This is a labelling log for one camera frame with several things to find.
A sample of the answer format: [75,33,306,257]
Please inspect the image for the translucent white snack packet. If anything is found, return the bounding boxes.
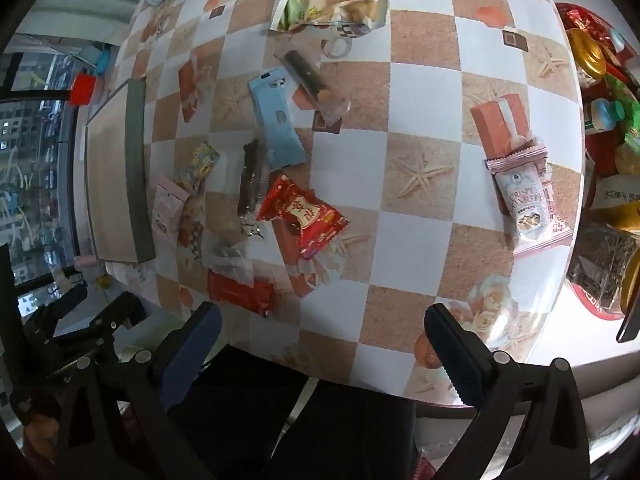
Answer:
[206,237,257,287]

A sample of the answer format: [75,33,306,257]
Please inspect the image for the person's dark trousers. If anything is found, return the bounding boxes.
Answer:
[170,344,421,480]

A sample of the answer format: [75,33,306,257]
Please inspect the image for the small bottle blue cap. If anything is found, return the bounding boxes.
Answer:
[584,99,628,135]

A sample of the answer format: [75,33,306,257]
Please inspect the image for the clear bag of seeds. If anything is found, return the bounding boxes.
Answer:
[566,224,628,311]

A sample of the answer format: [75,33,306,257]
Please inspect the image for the plain red snack packet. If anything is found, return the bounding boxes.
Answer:
[206,269,277,319]

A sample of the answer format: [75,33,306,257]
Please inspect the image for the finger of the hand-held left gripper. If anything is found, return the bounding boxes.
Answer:
[29,285,89,335]
[75,292,147,361]

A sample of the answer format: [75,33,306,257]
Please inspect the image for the small colourful candy packet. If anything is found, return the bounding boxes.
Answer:
[184,141,221,195]

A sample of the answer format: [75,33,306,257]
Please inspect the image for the light blue snack packet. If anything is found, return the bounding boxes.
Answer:
[248,67,307,169]

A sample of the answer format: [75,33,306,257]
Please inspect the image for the pale pink candy packet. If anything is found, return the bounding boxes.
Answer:
[151,176,192,250]

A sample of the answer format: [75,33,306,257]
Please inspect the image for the clear wrapper dark bar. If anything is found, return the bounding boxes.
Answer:
[236,137,271,239]

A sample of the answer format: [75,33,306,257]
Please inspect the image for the clear packet dark stick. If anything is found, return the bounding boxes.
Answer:
[274,46,352,127]

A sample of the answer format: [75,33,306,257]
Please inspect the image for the red plastic cup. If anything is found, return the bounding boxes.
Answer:
[70,74,99,107]

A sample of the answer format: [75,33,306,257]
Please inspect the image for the pink white biscuit packet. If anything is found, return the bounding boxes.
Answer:
[484,135,574,261]

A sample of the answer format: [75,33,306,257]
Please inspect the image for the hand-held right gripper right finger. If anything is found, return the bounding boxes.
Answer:
[424,302,593,480]

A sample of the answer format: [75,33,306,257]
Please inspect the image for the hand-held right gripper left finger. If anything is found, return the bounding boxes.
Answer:
[52,302,223,480]

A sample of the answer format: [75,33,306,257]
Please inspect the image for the red packet yellow label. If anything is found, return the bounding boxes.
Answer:
[255,174,349,261]

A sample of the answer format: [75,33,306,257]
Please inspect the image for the gold ingot candy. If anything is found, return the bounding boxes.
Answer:
[569,29,610,81]

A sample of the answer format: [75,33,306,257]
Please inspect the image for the patterned brown candy packet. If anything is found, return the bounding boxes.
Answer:
[177,196,207,263]

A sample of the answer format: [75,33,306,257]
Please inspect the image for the red snack tray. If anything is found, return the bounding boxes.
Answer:
[554,2,640,322]

